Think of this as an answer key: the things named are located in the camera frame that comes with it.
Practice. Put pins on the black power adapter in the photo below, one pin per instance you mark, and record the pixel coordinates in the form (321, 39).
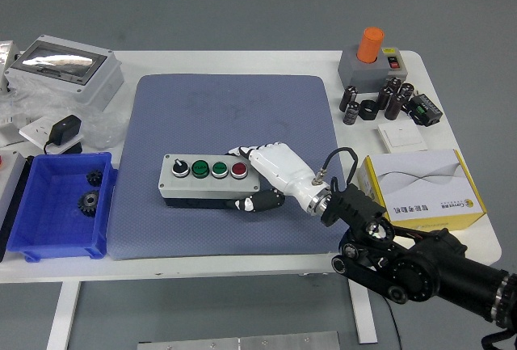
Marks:
(64, 128)

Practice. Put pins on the grey metal plate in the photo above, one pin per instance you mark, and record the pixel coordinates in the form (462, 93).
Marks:
(238, 342)

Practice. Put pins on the white yellow cardboard box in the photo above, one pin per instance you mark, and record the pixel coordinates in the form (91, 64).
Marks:
(424, 184)

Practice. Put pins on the clear plastic bag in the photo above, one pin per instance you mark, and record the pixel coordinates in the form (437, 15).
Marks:
(101, 127)

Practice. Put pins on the white wall socket plate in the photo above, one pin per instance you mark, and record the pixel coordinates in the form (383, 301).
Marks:
(36, 129)

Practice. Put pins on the white table leg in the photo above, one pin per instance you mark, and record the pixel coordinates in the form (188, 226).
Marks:
(62, 317)
(363, 317)

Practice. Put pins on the blue plastic bin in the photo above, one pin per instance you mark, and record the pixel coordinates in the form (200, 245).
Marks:
(48, 220)

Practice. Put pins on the orange cylinder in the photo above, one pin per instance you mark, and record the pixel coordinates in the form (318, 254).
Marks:
(369, 45)

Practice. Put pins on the grey red-black switch box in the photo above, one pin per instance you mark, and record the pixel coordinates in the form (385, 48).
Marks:
(398, 65)

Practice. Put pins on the grey block holder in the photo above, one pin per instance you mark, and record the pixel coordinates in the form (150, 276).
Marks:
(355, 75)

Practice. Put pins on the black capacitor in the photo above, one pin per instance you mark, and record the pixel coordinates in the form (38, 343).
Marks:
(393, 83)
(406, 92)
(351, 113)
(348, 98)
(394, 107)
(383, 98)

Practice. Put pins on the grey four-button control box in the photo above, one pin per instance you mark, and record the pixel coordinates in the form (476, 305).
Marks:
(202, 188)

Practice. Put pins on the small black gear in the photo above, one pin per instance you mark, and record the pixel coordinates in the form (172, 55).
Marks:
(94, 178)

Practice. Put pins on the black module with green terminal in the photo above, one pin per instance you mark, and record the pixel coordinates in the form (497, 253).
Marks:
(426, 108)

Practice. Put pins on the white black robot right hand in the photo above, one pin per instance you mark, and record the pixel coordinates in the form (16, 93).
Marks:
(278, 164)

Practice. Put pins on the grey-blue table mat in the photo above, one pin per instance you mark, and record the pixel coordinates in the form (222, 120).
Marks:
(194, 115)

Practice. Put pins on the white wall switch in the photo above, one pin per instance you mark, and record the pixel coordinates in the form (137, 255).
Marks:
(402, 136)

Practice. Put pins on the large black gear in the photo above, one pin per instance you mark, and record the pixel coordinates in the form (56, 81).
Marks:
(88, 203)

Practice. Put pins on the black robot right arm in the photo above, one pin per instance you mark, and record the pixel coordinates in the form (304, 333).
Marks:
(424, 269)

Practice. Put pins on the grey enclosure with clear lid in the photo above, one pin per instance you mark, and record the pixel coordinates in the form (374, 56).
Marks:
(68, 79)

